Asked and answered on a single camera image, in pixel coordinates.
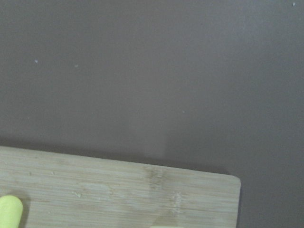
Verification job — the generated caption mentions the bamboo cutting board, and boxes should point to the bamboo cutting board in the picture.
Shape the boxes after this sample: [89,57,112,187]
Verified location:
[0,147,241,228]

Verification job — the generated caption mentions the yellow plastic knife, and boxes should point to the yellow plastic knife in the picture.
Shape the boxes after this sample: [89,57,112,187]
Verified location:
[0,195,23,228]

